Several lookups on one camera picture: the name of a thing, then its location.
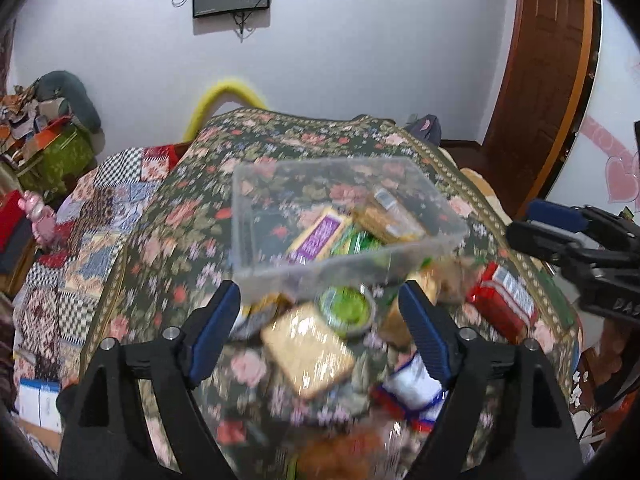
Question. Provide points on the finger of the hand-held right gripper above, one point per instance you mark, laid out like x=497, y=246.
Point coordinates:
x=537, y=241
x=555, y=214

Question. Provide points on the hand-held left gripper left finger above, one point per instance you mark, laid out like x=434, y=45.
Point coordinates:
x=216, y=330

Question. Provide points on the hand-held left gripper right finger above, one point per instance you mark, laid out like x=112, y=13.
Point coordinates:
x=425, y=335

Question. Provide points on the green round cup lid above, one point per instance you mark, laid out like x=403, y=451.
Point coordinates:
x=347, y=310

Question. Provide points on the clear cracker packet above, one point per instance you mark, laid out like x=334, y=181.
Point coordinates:
x=305, y=355

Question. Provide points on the clear plastic container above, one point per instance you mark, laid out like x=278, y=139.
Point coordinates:
x=345, y=210

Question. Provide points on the dark snack packet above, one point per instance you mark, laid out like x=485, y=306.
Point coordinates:
x=257, y=315

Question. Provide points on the white and blue snack packet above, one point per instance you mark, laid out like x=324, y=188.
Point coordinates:
x=414, y=385

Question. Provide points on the beige biscuit packet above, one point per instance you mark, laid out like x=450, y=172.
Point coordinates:
x=440, y=277

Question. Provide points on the red snack packet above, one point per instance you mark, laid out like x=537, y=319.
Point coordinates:
x=502, y=300

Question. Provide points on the floral tablecloth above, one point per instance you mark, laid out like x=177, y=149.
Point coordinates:
x=200, y=220

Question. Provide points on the green snack packet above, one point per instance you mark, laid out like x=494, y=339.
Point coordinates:
x=357, y=245

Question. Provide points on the golden biscuit packet grey label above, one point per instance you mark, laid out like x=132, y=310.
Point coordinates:
x=392, y=217

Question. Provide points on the purple snack packet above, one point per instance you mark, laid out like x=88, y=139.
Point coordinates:
x=320, y=235

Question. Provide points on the orange snack packet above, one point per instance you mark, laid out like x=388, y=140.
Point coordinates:
x=345, y=452

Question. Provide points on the wooden door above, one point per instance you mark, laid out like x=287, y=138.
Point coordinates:
x=545, y=60

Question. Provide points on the patchwork quilt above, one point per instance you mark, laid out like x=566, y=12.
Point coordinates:
x=90, y=240

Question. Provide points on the dark bag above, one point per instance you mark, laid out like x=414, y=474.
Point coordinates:
x=425, y=127

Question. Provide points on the white cardboard box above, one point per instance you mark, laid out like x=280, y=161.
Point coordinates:
x=37, y=405

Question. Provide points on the pink toy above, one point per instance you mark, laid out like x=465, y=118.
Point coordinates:
x=40, y=217

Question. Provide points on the green patterned box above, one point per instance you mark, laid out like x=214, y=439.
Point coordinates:
x=60, y=157

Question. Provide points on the yellow tube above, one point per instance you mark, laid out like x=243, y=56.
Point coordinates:
x=220, y=88

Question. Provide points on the grey cushion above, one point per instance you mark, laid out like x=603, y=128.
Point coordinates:
x=75, y=92

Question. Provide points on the pink heart wall decoration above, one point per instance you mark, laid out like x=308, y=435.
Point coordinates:
x=620, y=170

